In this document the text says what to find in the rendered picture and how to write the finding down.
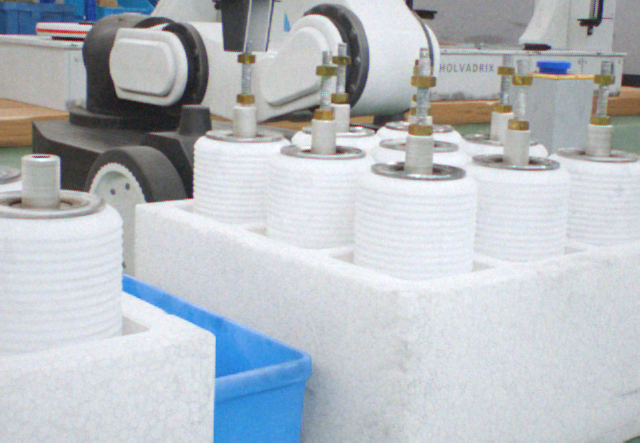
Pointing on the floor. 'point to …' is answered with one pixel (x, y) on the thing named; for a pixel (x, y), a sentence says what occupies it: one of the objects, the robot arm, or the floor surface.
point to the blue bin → (243, 373)
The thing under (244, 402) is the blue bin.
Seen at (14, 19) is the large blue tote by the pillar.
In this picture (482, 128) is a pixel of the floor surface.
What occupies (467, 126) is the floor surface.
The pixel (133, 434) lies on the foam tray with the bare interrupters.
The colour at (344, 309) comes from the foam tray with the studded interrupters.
